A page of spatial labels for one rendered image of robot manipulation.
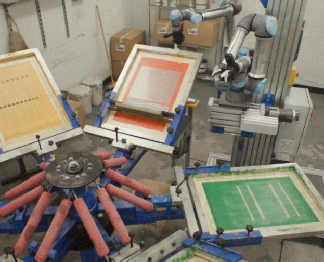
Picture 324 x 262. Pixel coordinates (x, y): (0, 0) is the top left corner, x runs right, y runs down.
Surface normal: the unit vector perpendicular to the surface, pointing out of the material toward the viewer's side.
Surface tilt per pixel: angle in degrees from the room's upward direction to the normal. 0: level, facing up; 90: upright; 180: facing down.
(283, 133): 90
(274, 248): 0
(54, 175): 0
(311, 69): 90
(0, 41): 90
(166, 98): 32
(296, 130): 90
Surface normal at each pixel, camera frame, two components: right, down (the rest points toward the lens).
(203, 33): -0.44, 0.47
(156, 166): 0.00, -0.84
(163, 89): -0.22, -0.45
